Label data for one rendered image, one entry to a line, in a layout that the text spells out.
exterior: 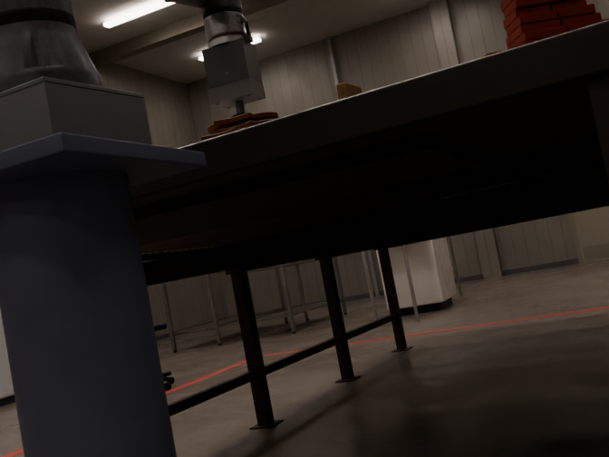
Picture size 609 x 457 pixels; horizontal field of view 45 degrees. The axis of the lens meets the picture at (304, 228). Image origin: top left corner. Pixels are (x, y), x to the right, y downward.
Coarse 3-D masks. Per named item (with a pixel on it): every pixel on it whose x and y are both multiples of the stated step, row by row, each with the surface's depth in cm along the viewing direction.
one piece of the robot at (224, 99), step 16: (208, 48) 135; (224, 48) 134; (240, 48) 133; (208, 64) 135; (224, 64) 134; (240, 64) 133; (256, 64) 137; (208, 80) 135; (224, 80) 134; (240, 80) 133; (256, 80) 135; (224, 96) 134; (240, 96) 133; (256, 96) 135
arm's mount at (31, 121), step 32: (0, 96) 81; (32, 96) 79; (64, 96) 81; (96, 96) 86; (128, 96) 92; (0, 128) 81; (32, 128) 79; (64, 128) 80; (96, 128) 85; (128, 128) 90
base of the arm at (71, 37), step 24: (0, 24) 84; (24, 24) 84; (48, 24) 86; (72, 24) 89; (0, 48) 84; (24, 48) 83; (48, 48) 85; (72, 48) 87; (0, 72) 83; (24, 72) 82; (48, 72) 83; (72, 72) 85; (96, 72) 89
